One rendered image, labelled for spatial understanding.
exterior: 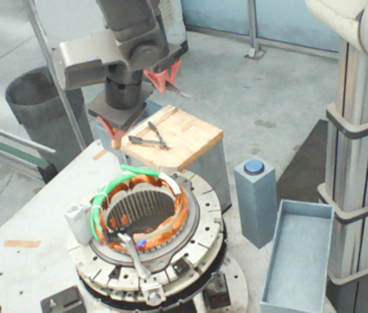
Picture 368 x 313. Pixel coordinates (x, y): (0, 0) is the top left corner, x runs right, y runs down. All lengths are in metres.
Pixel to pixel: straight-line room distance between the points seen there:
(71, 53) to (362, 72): 0.54
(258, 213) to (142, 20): 0.72
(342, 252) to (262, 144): 1.56
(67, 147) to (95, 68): 2.02
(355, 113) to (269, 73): 2.36
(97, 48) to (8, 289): 0.91
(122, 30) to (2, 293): 0.98
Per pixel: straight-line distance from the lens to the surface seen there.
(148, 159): 1.18
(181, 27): 3.61
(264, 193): 1.17
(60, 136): 2.64
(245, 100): 3.13
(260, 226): 1.24
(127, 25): 0.59
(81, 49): 0.67
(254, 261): 1.29
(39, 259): 1.46
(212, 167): 1.25
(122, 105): 0.75
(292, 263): 0.98
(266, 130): 2.88
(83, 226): 0.97
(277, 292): 0.95
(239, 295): 1.21
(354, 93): 1.00
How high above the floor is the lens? 1.83
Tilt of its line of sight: 42 degrees down
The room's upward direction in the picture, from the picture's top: 11 degrees counter-clockwise
